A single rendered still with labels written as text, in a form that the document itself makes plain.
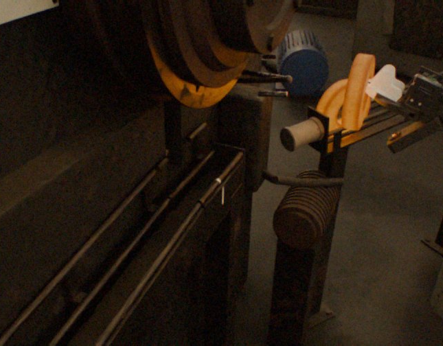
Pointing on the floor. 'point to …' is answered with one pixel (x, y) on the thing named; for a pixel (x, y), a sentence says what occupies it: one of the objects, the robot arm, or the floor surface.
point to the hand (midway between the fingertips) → (360, 84)
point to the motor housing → (298, 257)
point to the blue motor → (302, 64)
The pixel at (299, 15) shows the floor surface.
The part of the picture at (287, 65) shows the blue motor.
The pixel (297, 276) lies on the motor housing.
